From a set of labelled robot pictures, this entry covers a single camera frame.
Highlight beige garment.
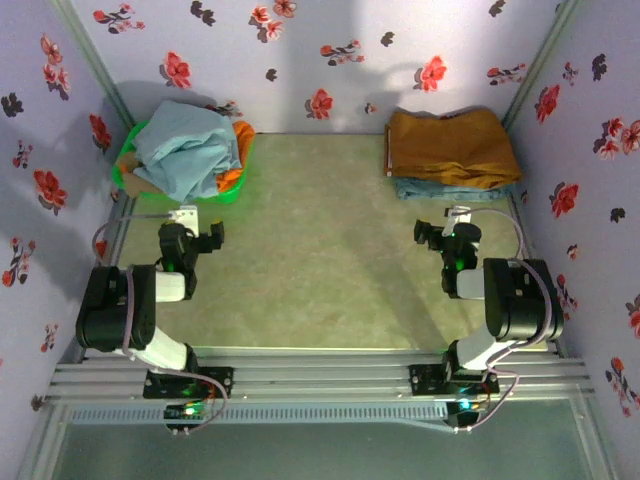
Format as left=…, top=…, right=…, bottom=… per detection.
left=117, top=153, right=170, bottom=197

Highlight aluminium mounting rail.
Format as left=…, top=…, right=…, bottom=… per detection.
left=47, top=348, right=594, bottom=402

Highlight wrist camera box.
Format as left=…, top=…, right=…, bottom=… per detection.
left=444, top=204, right=472, bottom=227
left=171, top=204, right=200, bottom=237

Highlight grey slotted cable duct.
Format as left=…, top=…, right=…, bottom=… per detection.
left=67, top=402, right=450, bottom=426

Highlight green plastic basket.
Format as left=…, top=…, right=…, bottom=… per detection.
left=110, top=119, right=252, bottom=205

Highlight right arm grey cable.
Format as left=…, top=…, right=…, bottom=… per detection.
left=462, top=208, right=564, bottom=434

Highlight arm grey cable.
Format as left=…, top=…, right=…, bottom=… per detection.
left=92, top=212, right=231, bottom=436
left=462, top=208, right=564, bottom=434

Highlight orange garment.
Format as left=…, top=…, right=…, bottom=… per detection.
left=214, top=119, right=257, bottom=195

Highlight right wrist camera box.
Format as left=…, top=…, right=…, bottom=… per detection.
left=444, top=204, right=472, bottom=227

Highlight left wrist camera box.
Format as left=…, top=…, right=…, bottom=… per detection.
left=171, top=204, right=200, bottom=237

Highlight aluminium corner post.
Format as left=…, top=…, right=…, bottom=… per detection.
left=53, top=0, right=135, bottom=130
left=502, top=0, right=584, bottom=130

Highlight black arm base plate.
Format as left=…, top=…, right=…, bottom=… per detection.
left=408, top=363, right=500, bottom=397
left=143, top=366, right=235, bottom=400

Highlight light blue trousers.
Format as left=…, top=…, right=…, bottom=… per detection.
left=130, top=99, right=241, bottom=201

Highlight left arm grey cable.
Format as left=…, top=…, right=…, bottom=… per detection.
left=92, top=212, right=231, bottom=436

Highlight black controller board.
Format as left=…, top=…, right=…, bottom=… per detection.
left=163, top=399, right=211, bottom=435
left=443, top=397, right=489, bottom=434

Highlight blue denim folded trousers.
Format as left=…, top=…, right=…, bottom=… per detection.
left=394, top=177, right=517, bottom=204

